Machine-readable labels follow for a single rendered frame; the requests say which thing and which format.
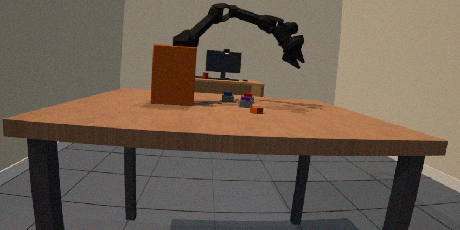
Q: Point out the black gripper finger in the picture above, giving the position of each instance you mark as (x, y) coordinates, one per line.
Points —
(297, 53)
(293, 61)

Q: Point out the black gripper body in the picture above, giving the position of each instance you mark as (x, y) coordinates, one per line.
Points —
(288, 45)

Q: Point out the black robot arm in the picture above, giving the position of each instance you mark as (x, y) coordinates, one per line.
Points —
(267, 23)

